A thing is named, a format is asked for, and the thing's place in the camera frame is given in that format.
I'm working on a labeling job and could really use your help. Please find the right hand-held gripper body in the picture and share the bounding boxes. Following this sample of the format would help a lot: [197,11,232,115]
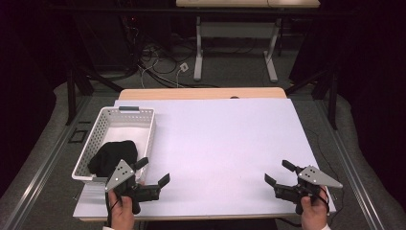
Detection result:
[273,165,344,216]

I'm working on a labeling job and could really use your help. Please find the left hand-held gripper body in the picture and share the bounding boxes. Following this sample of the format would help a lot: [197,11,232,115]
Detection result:
[104,158,162,216]

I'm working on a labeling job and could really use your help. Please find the black sleeveless shirt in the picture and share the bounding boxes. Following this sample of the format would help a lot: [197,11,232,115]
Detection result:
[87,139,139,178]

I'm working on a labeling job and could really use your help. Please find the white perforated plastic basket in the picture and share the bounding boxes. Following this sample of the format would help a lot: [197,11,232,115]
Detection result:
[71,105,157,187]

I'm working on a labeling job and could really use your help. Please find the person's right hand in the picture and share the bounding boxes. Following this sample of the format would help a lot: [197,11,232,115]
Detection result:
[300,186,329,230]

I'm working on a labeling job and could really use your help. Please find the person's left hand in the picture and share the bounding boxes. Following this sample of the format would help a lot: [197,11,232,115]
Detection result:
[108,181,147,230]

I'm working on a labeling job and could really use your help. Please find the white table cover sheet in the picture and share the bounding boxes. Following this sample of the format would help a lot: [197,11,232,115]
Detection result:
[72,98,337,219]

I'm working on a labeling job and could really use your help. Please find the black metal stand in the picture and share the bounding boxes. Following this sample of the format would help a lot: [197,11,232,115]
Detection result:
[284,61,339,130]
[65,61,124,127]

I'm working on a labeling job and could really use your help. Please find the dark curtain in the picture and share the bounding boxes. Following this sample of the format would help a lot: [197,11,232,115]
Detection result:
[288,0,406,212]
[0,0,78,196]

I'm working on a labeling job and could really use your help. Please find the white-legged desk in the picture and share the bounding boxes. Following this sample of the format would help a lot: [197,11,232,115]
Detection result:
[175,0,321,83]

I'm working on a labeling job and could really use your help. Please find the right hand-held gripper cable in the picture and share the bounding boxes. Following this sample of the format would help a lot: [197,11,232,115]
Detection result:
[277,186,331,228]

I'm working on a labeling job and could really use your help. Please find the hand-held gripper cable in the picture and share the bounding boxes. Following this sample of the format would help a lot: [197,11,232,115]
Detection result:
[277,186,331,228]
[104,191,123,228]

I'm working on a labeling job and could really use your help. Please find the aluminium floor rail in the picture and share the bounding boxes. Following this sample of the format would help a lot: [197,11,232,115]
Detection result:
[314,98,389,230]
[0,95,94,230]

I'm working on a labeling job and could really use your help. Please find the left hand-held gripper cable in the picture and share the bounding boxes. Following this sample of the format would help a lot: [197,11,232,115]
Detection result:
[104,191,123,228]

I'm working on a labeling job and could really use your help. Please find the black floor socket frame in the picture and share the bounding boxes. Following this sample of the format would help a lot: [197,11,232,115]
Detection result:
[68,127,89,144]

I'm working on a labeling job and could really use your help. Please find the bundle of floor cables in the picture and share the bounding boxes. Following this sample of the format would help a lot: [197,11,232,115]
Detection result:
[123,15,221,90]

